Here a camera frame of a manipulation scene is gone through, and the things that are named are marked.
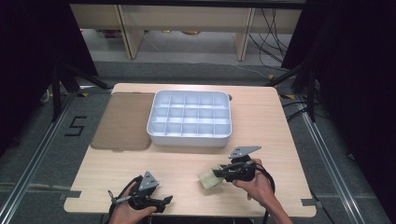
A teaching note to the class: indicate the light green sock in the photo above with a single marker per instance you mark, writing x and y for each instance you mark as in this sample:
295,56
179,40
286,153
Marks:
209,180

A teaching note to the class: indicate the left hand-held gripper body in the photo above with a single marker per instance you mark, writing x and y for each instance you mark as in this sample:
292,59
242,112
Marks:
146,193

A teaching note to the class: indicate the grey tape strip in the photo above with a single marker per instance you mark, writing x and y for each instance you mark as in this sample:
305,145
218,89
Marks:
311,202
70,194

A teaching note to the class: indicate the aluminium floor rail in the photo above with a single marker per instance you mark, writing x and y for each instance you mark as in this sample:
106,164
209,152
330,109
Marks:
34,161
330,161

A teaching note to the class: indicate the white compartment storage box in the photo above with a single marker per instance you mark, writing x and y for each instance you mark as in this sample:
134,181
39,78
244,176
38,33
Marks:
190,117

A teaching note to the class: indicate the black metal stand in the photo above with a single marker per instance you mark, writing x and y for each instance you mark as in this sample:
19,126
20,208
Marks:
309,93
57,93

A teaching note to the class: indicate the person's right hand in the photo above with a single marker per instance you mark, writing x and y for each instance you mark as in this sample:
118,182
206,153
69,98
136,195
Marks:
258,189

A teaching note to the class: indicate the brown translucent lid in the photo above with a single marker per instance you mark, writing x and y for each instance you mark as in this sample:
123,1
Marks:
124,121

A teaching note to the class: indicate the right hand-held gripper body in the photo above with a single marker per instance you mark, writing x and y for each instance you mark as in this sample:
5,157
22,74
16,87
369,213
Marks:
241,169

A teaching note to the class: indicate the light wooden desk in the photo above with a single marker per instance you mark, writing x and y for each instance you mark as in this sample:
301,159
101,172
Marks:
186,18

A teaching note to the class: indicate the person's left hand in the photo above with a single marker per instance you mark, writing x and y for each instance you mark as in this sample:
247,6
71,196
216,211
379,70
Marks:
127,214

